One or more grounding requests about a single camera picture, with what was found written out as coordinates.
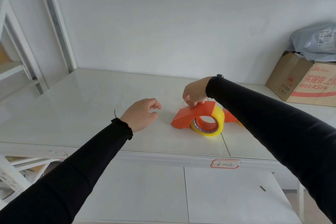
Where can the person's right hand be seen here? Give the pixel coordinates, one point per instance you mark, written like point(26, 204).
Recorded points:
point(195, 91)

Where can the person's left hand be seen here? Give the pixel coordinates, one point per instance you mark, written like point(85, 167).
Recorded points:
point(137, 115)

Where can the person's right fingers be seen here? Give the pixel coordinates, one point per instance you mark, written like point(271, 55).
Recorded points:
point(193, 101)

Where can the person's left thumb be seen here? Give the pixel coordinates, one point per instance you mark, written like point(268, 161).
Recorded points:
point(152, 117)

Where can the orange tape dispenser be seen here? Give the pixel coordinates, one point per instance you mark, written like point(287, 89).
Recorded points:
point(193, 115)

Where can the person's left forearm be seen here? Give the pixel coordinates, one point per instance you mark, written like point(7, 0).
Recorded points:
point(70, 176)

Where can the person's right forearm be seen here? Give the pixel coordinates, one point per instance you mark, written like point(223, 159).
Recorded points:
point(275, 129)

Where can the yellow packing tape roll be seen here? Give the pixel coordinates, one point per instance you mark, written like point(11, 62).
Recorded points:
point(220, 118)

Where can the red bordered paper label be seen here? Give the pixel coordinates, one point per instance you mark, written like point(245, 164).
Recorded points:
point(225, 163)

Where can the brown cardboard box red print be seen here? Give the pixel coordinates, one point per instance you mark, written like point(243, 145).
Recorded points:
point(301, 79)

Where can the small dark screw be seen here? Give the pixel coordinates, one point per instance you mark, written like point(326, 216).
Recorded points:
point(262, 188)

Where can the grey plastic mailer bag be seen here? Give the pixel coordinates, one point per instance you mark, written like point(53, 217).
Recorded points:
point(313, 41)

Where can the white metal shelf upright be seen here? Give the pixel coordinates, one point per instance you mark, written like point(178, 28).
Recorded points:
point(56, 19)

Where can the white metal side shelf rack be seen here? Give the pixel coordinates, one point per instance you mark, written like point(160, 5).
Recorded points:
point(18, 55)

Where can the white metal lower rack frame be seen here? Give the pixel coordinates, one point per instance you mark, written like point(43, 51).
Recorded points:
point(18, 171)

